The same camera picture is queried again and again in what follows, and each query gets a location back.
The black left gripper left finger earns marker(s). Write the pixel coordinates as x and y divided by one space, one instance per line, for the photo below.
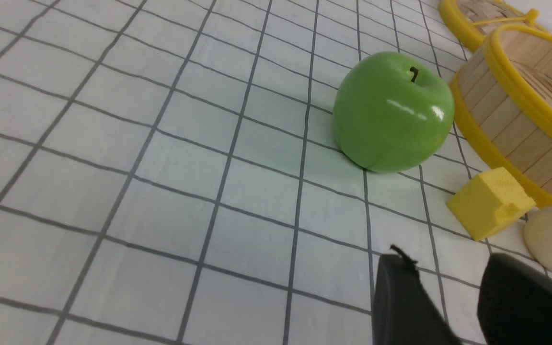
402 312

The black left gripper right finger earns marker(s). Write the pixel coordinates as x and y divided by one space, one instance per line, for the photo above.
515 303

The bamboo steamer tray yellow rim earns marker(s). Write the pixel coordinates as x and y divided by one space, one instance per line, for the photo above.
503 105

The woven bamboo steamer lid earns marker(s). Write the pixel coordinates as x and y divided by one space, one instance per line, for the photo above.
471 21

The yellow foam cube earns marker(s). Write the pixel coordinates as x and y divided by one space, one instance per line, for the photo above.
489 203

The green plastic apple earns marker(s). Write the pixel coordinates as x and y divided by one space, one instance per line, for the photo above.
391 113

